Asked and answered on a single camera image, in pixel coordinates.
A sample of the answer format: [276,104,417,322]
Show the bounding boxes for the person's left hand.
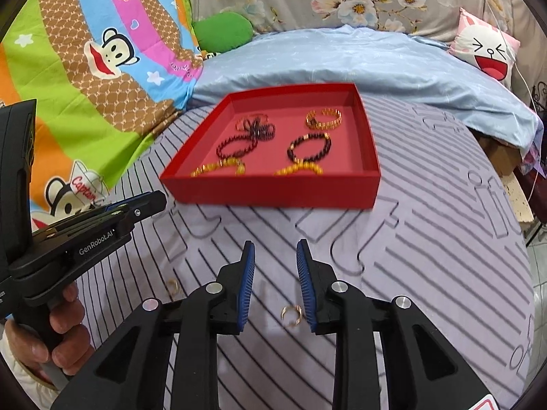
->
[3,280,96,385]

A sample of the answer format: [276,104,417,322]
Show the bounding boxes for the thin gold bangle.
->
[236,113,269,132]

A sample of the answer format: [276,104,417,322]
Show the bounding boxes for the lilac striped bed sheet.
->
[78,96,535,409]

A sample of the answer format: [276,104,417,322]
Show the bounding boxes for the cartoon monkey colourful blanket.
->
[1,0,203,230]

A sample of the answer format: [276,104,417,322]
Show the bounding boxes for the red cardboard tray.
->
[160,82,381,209]

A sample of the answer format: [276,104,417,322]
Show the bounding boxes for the green plush cushion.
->
[193,11,254,54]

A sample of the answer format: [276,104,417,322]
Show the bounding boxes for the light blue pillow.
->
[189,26,544,154]

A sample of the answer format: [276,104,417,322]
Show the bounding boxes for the white pink cat cushion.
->
[448,8,520,89]

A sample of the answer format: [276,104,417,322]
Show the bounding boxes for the amber yellow chunky bracelet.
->
[189,157,248,179]

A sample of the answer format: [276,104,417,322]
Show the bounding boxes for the dark red bead bracelet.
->
[215,133,260,161]

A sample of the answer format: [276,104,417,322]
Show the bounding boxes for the gold open ring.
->
[280,303,304,329]

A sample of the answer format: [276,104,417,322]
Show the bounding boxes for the black bead bracelet gold charms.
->
[286,132,332,163]

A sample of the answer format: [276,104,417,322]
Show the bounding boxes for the yellow bead bracelet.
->
[272,159,325,178]

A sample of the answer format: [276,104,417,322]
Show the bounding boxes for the wide gold cuff bracelet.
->
[304,107,344,132]

